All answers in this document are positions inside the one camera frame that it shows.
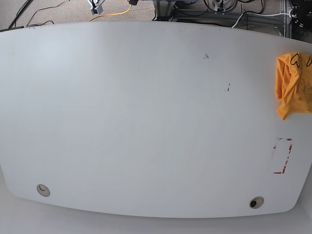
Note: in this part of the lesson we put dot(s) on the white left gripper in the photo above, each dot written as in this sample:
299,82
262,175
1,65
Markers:
224,5

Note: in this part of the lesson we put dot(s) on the aluminium frame stand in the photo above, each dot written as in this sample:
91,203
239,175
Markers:
248,14

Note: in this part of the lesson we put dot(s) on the left table cable grommet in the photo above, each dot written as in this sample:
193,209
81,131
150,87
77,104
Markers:
43,190

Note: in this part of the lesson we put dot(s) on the table cable grommet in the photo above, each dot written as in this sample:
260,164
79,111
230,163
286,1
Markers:
256,202
43,190

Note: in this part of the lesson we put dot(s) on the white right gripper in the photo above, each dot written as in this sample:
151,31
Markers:
95,3

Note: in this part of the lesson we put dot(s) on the orange t-shirt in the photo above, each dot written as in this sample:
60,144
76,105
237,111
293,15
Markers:
293,84

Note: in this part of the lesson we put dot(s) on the red tape rectangle marking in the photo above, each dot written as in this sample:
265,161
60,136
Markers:
281,153

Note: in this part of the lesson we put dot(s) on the right table cable grommet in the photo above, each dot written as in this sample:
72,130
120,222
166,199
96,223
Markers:
256,202

